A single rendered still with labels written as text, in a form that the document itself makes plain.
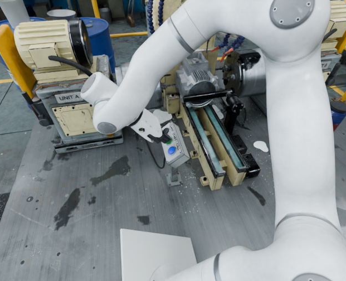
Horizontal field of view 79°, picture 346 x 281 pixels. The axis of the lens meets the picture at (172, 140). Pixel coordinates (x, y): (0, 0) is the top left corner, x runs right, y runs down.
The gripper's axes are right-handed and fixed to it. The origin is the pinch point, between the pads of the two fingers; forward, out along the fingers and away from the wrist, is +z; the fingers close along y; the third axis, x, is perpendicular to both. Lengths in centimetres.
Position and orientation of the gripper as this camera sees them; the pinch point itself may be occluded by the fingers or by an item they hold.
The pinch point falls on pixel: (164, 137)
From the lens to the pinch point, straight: 76.3
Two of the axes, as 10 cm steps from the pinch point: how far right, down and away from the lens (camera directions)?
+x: -7.7, 5.5, 3.2
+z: 6.0, 4.4, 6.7
